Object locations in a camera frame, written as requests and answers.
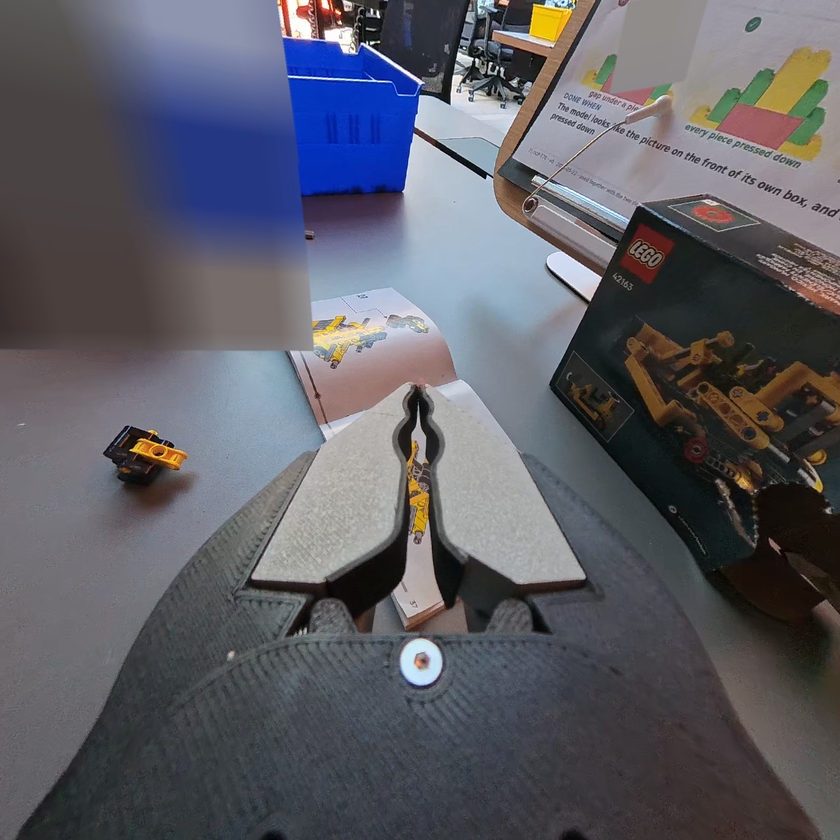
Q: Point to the black mesh chair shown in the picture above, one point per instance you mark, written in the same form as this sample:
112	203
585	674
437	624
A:
420	39

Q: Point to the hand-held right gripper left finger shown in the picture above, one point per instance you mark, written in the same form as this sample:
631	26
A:
341	499

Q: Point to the small black yellow lego subassembly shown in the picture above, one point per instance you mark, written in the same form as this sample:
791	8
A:
148	453

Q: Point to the lego instruction booklet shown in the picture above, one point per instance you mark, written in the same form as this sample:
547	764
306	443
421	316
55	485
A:
394	354

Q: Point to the yellow plastic bin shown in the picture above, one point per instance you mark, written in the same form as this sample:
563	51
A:
550	19

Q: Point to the blue plastic bin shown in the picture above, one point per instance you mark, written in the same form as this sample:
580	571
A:
354	131

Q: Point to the black office chair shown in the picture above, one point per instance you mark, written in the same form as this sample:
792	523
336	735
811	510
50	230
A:
489	65

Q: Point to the wooden background desk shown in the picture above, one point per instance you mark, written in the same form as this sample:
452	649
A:
518	40

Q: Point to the printed instruction sheet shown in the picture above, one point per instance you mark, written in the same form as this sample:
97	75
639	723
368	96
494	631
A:
754	177

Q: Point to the black lego set box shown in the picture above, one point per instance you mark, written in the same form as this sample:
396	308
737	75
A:
656	328

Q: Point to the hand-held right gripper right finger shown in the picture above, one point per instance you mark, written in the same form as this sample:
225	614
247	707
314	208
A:
499	512

